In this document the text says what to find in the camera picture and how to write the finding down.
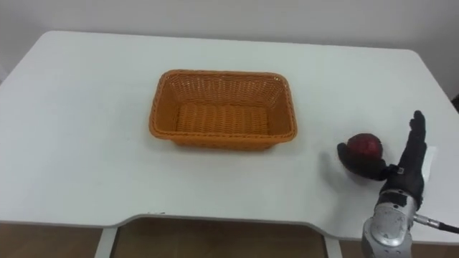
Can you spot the white desk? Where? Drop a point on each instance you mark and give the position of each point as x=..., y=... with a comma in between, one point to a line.
x=89, y=161

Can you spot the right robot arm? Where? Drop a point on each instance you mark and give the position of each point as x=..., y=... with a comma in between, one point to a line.
x=389, y=224

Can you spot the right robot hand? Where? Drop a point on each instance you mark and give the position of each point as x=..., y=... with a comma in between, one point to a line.
x=409, y=168

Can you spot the orange woven basket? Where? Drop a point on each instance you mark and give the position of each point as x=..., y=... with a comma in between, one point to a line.
x=222, y=111

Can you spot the red apple soft toy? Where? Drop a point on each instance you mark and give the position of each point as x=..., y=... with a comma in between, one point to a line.
x=365, y=146

